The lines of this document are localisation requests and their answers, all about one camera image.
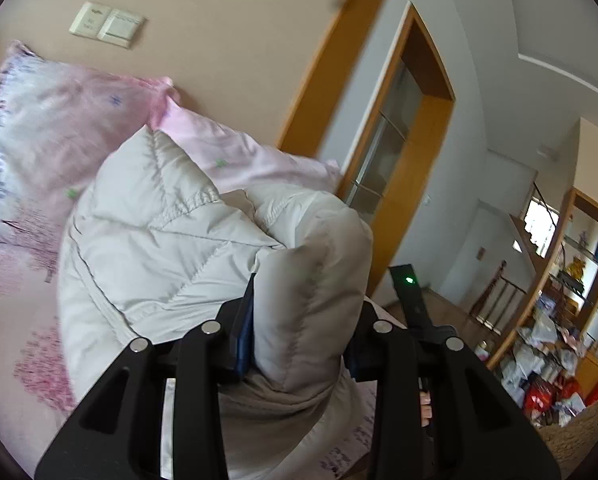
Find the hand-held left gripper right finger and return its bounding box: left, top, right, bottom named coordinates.
left=344, top=305, right=562, bottom=480

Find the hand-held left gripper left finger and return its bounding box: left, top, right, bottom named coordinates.
left=34, top=272, right=256, bottom=480

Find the white puffer jacket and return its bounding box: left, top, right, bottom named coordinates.
left=56, top=125, right=380, bottom=480

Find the person's right hand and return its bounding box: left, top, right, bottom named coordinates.
left=419, top=391, right=435, bottom=429

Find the wooden stair railing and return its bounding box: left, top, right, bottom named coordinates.
left=471, top=260, right=527, bottom=333

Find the wooden glass door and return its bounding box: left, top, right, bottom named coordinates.
left=335, top=1, right=456, bottom=306

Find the bright window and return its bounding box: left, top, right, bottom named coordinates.
left=524, top=199, right=560, bottom=256

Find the pile of assorted packets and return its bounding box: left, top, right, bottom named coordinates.
left=494, top=305, right=598, bottom=428

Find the pink floral pillow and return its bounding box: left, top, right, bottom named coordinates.
left=149, top=94, right=345, bottom=198
left=0, top=40, right=180, bottom=248

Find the wooden display shelf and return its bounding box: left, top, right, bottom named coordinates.
left=489, top=187, right=598, bottom=401

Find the pink floral bed sheet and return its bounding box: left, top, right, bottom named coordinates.
left=0, top=232, right=380, bottom=480

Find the wooden wall trim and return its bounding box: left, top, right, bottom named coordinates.
left=276, top=0, right=401, bottom=152

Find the white wall switch plate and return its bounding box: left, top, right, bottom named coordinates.
left=69, top=1, right=114, bottom=40
left=100, top=8, right=146, bottom=50

